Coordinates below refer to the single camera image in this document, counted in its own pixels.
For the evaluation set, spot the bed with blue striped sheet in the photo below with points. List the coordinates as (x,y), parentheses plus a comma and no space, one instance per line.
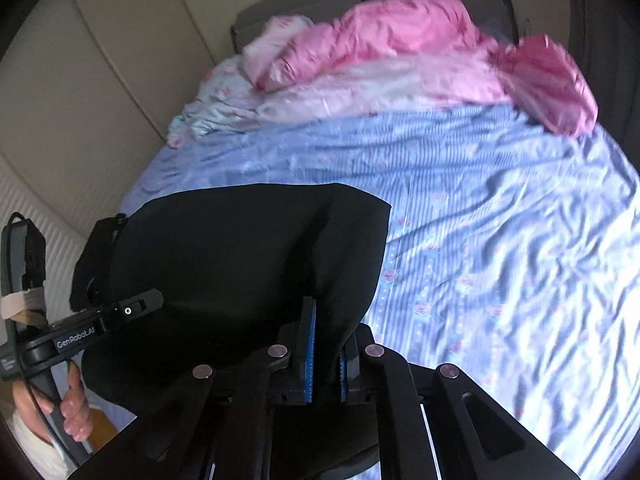
(475,235)

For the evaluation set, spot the black pants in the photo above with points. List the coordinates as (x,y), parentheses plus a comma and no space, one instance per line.
(225,260)

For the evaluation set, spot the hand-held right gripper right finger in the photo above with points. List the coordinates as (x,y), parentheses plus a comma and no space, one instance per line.
(346,377)

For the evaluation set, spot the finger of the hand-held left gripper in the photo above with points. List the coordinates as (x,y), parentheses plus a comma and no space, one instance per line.
(130,310)

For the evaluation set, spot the light floral blanket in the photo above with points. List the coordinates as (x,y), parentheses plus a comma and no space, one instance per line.
(225,95)

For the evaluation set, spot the person's left forearm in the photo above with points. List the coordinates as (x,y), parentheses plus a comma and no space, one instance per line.
(30,450)

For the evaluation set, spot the pink duvet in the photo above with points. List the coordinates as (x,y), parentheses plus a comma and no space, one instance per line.
(415,45)

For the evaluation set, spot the person's left hand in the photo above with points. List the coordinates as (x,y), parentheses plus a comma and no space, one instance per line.
(75,405)

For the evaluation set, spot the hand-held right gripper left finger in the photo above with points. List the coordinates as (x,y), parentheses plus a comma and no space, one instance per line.
(309,355)

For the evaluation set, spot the white radiator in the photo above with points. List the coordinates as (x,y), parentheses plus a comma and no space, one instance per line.
(35,200)

